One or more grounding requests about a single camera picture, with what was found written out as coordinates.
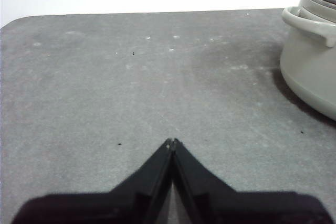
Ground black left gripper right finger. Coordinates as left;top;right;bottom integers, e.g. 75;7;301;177
172;137;334;224

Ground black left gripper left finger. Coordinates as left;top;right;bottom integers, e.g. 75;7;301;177
12;137;174;224

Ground pale green electric pot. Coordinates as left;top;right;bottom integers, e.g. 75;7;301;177
279;0;336;122

